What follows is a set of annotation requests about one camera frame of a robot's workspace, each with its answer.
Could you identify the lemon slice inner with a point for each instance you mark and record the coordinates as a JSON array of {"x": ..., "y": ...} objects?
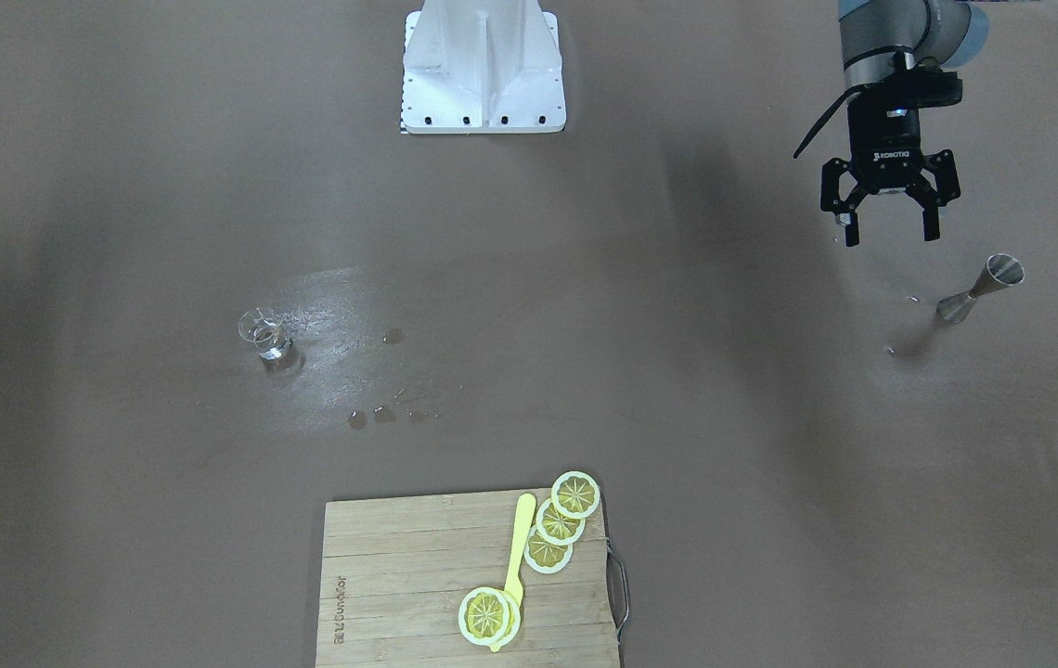
[{"x": 545, "y": 557}]

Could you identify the lemon slice on knife tip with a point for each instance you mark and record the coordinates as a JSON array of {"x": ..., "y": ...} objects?
[{"x": 489, "y": 618}]

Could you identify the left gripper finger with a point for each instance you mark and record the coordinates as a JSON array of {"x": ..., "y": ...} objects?
[
  {"x": 845, "y": 208},
  {"x": 933, "y": 182}
]

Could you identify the steel double jigger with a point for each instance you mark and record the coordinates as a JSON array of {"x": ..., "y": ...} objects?
[{"x": 999, "y": 272}]

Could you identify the lemon slice middle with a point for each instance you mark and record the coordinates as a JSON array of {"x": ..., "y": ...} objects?
[{"x": 555, "y": 528}]

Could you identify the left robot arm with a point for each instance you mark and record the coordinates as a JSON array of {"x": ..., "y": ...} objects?
[{"x": 899, "y": 57}]

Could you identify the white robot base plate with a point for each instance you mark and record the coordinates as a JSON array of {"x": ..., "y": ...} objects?
[{"x": 482, "y": 68}]

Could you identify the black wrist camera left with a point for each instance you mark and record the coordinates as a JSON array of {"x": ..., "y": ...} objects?
[{"x": 920, "y": 88}]

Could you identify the lemon slice outer end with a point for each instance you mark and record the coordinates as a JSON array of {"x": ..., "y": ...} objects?
[{"x": 575, "y": 495}]

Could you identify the clear glass measuring cup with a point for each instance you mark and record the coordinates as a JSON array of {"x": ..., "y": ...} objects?
[{"x": 263, "y": 329}]

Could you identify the wooden cutting board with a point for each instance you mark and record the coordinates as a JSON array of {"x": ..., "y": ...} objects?
[{"x": 394, "y": 571}]

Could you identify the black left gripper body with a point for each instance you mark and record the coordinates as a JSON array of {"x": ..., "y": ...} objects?
[{"x": 888, "y": 144}]

